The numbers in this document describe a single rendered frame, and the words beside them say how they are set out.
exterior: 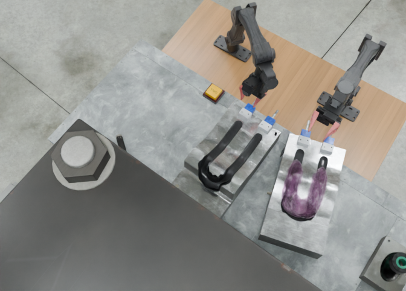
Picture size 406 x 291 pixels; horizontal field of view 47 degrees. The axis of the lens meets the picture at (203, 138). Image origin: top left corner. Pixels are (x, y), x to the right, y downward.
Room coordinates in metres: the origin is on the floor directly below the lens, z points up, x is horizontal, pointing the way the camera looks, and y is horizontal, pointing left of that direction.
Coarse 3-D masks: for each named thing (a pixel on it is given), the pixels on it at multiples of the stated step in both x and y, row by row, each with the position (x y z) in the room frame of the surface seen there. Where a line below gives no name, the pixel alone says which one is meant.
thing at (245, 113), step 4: (248, 104) 0.98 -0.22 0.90; (252, 104) 0.98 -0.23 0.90; (244, 108) 0.95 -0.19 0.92; (248, 108) 0.96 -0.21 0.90; (252, 108) 0.96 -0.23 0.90; (240, 112) 0.93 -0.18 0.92; (244, 112) 0.93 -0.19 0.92; (248, 112) 0.93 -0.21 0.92; (252, 112) 0.94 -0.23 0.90; (240, 116) 0.92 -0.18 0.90; (244, 116) 0.91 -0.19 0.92; (248, 116) 0.91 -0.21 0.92
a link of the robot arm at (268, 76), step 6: (252, 54) 1.03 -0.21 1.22; (270, 60) 1.02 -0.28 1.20; (258, 66) 0.99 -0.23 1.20; (264, 66) 0.98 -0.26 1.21; (270, 66) 0.98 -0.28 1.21; (264, 72) 0.95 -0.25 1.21; (270, 72) 0.95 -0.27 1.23; (264, 78) 0.93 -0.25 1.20; (270, 78) 0.92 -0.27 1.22; (276, 78) 0.93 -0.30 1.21; (264, 84) 0.91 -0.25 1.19; (270, 84) 0.91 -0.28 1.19; (276, 84) 0.92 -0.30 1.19
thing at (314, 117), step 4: (316, 112) 0.76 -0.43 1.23; (312, 116) 0.77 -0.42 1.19; (316, 116) 0.75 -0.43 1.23; (320, 116) 0.77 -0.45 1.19; (312, 120) 0.74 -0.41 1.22; (320, 120) 0.75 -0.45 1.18; (324, 120) 0.75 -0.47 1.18; (312, 124) 0.72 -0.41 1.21; (324, 124) 0.74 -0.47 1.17; (328, 124) 0.73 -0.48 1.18
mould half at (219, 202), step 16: (224, 128) 0.87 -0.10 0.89; (256, 128) 0.86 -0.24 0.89; (272, 128) 0.86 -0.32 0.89; (208, 144) 0.79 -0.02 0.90; (240, 144) 0.79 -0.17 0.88; (272, 144) 0.79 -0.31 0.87; (192, 160) 0.70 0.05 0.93; (224, 160) 0.71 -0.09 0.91; (256, 160) 0.71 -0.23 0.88; (192, 176) 0.66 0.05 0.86; (240, 176) 0.63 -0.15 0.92; (192, 192) 0.58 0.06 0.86; (208, 192) 0.58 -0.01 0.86; (224, 192) 0.57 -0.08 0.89; (208, 208) 0.51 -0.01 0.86; (224, 208) 0.51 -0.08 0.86
